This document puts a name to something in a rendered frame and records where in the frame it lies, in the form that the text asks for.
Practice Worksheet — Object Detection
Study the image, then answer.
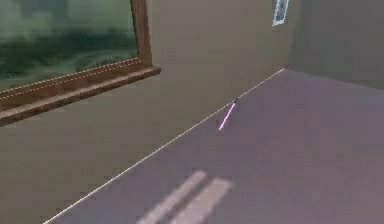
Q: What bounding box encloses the thin pink stick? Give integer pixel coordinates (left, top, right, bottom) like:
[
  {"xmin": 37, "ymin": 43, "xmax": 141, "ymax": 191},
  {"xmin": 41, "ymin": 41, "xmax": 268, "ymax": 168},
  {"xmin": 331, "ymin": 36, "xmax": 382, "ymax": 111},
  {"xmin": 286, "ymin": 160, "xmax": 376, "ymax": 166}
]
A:
[{"xmin": 218, "ymin": 101, "xmax": 237, "ymax": 132}]

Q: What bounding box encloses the brown wooden framed window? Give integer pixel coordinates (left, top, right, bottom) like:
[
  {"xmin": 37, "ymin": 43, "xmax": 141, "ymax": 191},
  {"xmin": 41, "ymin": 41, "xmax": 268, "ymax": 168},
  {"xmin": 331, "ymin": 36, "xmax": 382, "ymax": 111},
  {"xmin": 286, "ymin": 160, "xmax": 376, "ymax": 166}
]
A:
[{"xmin": 0, "ymin": 0, "xmax": 163, "ymax": 128}]

